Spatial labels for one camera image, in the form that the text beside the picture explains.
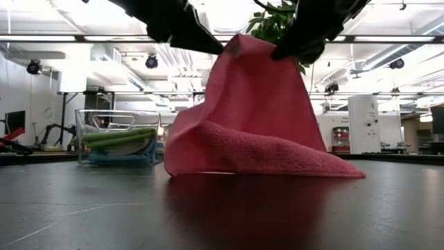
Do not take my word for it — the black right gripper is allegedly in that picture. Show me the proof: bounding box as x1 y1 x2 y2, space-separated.
270 0 372 65

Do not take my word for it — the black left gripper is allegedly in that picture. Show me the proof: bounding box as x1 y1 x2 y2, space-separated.
107 0 225 56

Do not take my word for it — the pink microfiber towel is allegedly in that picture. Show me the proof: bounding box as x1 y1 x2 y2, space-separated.
163 33 367 179

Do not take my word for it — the green microfiber towel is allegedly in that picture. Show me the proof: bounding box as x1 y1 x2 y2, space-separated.
82 127 157 151

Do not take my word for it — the grey waffle microfiber towel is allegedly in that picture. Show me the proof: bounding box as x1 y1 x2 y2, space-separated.
103 138 154 156

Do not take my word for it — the light blue microfiber towel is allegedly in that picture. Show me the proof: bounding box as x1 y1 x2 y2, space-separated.
87 152 155 164

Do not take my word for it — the clear plastic bin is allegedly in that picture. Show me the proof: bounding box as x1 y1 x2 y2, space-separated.
75 109 164 166

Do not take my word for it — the green potted plant black pot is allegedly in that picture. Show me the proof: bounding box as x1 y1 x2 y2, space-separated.
245 0 312 76

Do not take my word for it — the white pillar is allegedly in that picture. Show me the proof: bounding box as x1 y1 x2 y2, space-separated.
348 95 382 155

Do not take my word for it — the red storage shelf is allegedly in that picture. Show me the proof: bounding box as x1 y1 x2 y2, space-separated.
332 126 350 153

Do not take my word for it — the black monitor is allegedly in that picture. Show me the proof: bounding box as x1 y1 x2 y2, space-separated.
5 110 26 135

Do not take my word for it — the red angled bar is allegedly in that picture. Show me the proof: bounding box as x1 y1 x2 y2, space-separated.
5 127 26 141

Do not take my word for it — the black background stand frame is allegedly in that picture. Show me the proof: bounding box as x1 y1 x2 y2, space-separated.
57 90 116 147

